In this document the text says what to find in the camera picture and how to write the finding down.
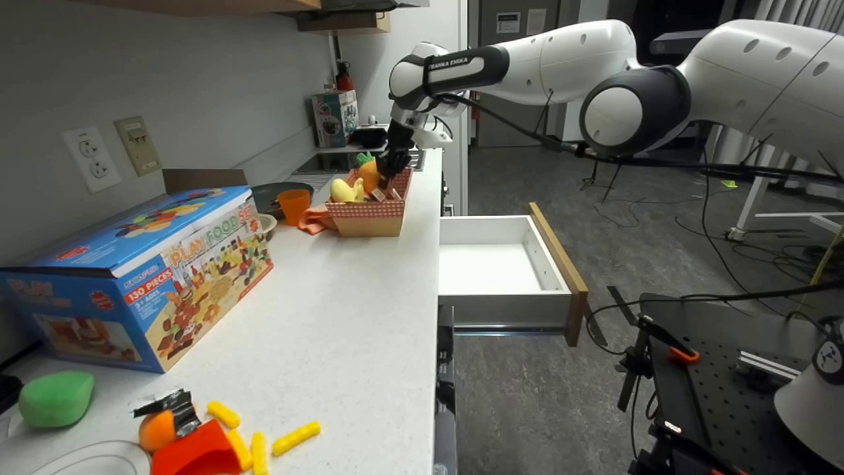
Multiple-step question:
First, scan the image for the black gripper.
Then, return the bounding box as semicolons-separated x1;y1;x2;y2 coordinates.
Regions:
377;121;415;178

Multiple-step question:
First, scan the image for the pineapple plushie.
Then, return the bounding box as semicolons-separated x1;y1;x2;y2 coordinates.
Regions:
356;153;379;191

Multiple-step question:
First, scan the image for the wooden front white drawer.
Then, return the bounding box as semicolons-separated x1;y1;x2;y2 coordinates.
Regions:
437;203;589;346

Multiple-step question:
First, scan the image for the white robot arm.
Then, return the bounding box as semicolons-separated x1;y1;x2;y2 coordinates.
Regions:
377;17;844;176

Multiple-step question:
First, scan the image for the yellow plushie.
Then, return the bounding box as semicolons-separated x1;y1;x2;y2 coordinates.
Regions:
331;178;365;203

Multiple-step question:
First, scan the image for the checkered wicker basket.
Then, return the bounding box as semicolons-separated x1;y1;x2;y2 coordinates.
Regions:
328;169;412;238

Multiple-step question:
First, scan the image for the orange toy cup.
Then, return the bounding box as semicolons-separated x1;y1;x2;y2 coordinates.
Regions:
274;186;311;226

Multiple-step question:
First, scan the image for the dark bowl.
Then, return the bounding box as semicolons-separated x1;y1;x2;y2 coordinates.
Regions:
253;182;311;216

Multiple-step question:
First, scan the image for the yellow toy fry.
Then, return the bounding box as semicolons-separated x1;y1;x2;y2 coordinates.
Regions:
272;422;321;455

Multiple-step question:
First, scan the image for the blue toy food box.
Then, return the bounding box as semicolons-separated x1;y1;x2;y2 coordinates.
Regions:
0;183;272;371

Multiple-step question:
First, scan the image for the orange toy ball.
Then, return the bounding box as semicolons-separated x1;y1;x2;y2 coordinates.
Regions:
141;410;176;454

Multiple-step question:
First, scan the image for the white round plate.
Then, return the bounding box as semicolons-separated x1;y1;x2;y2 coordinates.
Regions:
32;441;150;475

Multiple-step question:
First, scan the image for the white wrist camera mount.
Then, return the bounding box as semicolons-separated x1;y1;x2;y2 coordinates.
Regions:
415;115;453;146

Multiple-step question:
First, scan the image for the beige wall switch plate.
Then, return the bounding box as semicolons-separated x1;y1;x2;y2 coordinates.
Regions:
113;115;162;176

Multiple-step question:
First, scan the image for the white wall outlet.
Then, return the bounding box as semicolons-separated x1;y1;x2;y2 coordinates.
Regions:
63;125;122;191

